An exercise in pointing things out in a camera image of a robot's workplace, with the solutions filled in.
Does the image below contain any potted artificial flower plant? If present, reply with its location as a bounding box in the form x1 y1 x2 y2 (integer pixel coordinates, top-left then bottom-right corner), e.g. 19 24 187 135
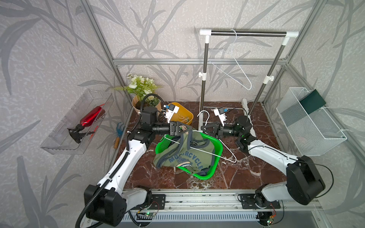
113 74 160 115

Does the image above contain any metal clothes rack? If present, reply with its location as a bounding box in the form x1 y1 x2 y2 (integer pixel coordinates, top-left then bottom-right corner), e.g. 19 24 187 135
198 28 299 137

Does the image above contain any green tank top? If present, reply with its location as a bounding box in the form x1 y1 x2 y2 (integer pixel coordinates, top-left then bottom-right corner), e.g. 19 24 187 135
152 131 219 176

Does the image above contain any white wire mesh basket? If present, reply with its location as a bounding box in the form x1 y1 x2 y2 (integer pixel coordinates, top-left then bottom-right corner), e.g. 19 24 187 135
276 87 348 156

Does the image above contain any red spray bottle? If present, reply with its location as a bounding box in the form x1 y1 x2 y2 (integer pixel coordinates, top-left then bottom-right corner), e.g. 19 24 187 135
68 104 106 143

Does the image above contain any clear plastic wall shelf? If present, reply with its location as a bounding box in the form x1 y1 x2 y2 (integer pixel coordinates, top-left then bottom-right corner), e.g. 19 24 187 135
40 89 114 155

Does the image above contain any white wire hanger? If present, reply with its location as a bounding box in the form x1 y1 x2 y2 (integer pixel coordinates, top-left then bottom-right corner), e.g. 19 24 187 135
209 29 253 91
163 110 238 164

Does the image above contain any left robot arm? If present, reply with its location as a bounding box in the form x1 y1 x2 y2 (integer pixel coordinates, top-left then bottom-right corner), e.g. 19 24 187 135
75 104 184 228

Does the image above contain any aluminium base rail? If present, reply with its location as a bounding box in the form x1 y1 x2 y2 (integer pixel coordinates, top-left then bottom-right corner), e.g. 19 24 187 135
88 189 320 213

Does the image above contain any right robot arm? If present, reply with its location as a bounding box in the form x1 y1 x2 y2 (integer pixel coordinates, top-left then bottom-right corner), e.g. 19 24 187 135
200 108 329 209

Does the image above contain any dark green cloth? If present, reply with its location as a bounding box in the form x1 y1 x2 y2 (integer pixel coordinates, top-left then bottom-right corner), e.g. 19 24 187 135
299 89 327 115

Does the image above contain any green plastic basket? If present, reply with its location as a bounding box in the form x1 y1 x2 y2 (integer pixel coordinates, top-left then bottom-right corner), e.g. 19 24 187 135
155 132 223 181

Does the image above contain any beige clothespin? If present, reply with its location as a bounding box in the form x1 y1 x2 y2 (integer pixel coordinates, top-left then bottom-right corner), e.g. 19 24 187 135
179 115 191 123

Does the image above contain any yellow plastic tray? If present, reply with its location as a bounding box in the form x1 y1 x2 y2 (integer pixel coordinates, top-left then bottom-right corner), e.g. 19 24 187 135
170 102 194 125

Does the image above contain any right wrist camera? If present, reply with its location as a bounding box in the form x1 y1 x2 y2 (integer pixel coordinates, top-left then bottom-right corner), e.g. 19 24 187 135
213 107 228 126

